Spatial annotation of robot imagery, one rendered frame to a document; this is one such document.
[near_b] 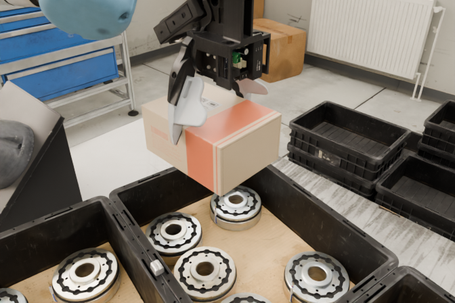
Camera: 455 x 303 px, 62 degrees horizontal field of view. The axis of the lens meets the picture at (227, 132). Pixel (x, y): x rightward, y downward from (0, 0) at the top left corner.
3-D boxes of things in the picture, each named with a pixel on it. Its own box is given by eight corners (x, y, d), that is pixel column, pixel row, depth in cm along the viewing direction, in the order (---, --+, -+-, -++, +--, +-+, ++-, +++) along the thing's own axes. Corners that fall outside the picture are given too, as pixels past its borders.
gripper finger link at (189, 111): (182, 155, 45) (213, 82, 44) (152, 136, 48) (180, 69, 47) (199, 159, 47) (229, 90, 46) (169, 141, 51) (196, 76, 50)
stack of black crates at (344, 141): (279, 204, 182) (287, 122, 159) (314, 176, 200) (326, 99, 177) (357, 249, 158) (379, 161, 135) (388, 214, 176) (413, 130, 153)
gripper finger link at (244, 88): (271, 119, 56) (248, 81, 49) (240, 106, 59) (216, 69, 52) (282, 103, 56) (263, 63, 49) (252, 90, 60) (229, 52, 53)
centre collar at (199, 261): (183, 270, 62) (183, 267, 62) (206, 253, 65) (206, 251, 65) (202, 289, 59) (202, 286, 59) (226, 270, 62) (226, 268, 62)
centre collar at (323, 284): (294, 272, 62) (295, 270, 61) (316, 258, 64) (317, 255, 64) (317, 294, 58) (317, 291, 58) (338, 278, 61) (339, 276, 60)
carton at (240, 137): (146, 149, 58) (141, 105, 54) (204, 121, 66) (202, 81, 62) (221, 197, 49) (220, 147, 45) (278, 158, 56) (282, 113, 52)
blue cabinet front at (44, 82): (12, 110, 227) (-20, 14, 198) (118, 76, 271) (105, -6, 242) (13, 111, 225) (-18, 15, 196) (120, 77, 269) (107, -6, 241)
